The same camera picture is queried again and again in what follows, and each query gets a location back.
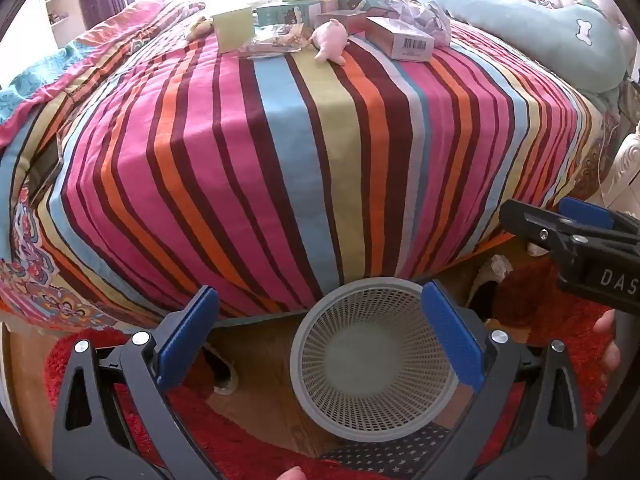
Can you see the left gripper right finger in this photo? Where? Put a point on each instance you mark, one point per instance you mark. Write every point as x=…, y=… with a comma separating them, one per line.
x=548, y=436

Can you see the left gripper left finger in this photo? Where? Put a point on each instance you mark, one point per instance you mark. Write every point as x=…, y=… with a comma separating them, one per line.
x=91, y=439

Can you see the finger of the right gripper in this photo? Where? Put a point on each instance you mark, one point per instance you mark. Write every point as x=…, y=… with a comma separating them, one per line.
x=542, y=232
x=599, y=217

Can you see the pink white cardboard box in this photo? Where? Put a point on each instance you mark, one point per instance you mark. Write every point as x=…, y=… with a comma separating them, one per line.
x=399, y=40

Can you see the lilac paper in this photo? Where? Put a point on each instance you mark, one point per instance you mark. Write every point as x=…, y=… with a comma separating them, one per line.
x=429, y=17

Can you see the white mesh trash basket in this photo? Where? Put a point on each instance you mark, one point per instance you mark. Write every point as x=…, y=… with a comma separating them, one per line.
x=366, y=366

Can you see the person's left hand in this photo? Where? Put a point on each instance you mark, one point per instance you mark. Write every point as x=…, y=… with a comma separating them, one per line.
x=295, y=473

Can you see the white carved nightstand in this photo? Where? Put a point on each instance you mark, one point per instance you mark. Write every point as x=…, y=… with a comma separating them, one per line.
x=620, y=189

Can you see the white slipper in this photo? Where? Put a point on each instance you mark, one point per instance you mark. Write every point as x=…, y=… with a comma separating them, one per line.
x=484, y=288

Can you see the red shaggy rug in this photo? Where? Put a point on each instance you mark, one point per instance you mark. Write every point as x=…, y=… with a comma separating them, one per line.
x=238, y=455

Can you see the dark star-patterned trousers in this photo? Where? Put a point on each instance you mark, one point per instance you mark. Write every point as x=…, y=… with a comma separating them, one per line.
x=397, y=459

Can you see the long teal body pillow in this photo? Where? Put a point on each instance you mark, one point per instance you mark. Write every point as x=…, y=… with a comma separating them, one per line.
x=577, y=42

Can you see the striped colourful bedspread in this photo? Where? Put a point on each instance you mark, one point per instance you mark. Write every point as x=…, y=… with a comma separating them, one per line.
x=138, y=166

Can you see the pink plush toy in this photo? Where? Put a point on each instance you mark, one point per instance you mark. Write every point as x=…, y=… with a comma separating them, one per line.
x=330, y=39

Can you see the teal printed flat box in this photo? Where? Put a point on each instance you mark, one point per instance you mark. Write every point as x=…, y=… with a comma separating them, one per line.
x=290, y=12

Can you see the clear plastic wrapper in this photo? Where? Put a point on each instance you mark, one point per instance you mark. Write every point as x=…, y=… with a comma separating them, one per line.
x=274, y=40

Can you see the green upright card box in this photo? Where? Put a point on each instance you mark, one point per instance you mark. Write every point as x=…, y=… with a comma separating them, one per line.
x=233, y=29

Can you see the small brown plush toy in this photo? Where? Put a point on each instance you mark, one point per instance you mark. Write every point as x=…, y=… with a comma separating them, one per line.
x=200, y=29

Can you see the white shelf cabinet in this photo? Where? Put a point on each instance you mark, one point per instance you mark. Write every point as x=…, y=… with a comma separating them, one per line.
x=66, y=20

